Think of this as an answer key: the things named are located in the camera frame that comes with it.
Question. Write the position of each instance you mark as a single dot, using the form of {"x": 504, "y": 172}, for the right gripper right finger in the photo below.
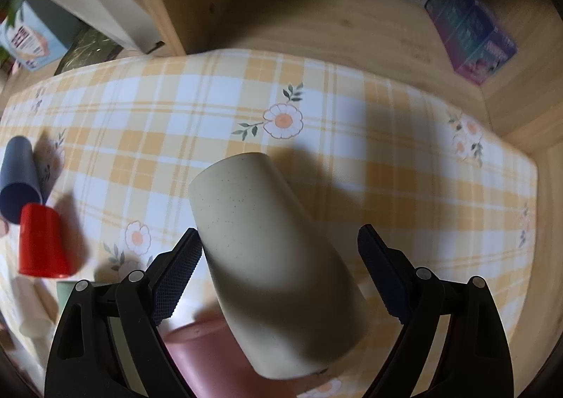
{"x": 475, "y": 360}

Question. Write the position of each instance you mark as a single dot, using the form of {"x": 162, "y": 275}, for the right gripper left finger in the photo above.
{"x": 106, "y": 342}

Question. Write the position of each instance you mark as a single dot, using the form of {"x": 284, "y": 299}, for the beige speckled cup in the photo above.
{"x": 284, "y": 290}

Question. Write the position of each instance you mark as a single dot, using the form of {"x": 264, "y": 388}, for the green cup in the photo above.
{"x": 63, "y": 292}

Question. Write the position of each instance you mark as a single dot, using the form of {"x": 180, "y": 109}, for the white cup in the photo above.
{"x": 32, "y": 320}

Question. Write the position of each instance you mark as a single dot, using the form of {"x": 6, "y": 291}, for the pink cup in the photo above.
{"x": 213, "y": 364}

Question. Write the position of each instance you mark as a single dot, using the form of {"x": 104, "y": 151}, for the red cup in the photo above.
{"x": 41, "y": 251}

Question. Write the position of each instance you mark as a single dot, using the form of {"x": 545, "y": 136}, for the brown transparent cup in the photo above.
{"x": 4, "y": 228}

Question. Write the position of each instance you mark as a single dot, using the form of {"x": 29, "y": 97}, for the blue cup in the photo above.
{"x": 19, "y": 180}

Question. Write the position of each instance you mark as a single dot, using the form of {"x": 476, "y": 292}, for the yellow plaid tablecloth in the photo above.
{"x": 118, "y": 144}

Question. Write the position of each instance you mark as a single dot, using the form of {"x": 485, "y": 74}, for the purple small box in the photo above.
{"x": 475, "y": 42}

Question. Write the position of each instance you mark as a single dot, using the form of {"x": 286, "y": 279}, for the light blue probiotic box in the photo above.
{"x": 42, "y": 33}

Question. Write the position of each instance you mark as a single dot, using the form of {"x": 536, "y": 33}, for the wooden shelf unit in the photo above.
{"x": 522, "y": 103}

